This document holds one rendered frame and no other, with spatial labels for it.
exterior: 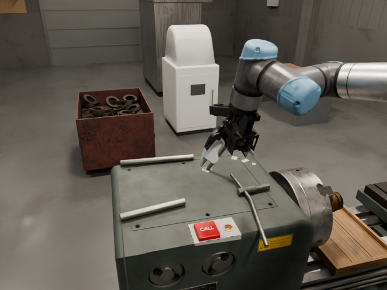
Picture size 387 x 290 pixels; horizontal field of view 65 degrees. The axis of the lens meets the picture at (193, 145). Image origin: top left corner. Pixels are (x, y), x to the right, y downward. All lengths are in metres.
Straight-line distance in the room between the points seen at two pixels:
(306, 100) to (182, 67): 3.46
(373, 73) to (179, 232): 0.60
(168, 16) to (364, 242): 4.91
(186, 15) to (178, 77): 2.04
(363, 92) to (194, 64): 3.53
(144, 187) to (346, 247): 0.91
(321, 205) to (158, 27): 4.92
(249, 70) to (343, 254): 1.00
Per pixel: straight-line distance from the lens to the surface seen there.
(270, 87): 0.65
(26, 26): 9.11
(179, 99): 4.11
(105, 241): 2.73
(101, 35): 9.09
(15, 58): 9.27
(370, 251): 1.55
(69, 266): 2.62
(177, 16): 5.81
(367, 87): 0.69
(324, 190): 1.22
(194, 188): 1.04
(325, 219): 1.20
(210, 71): 4.16
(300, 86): 0.63
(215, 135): 0.80
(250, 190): 1.03
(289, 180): 1.18
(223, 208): 0.97
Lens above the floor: 1.85
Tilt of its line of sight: 27 degrees down
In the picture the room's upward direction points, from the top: 1 degrees clockwise
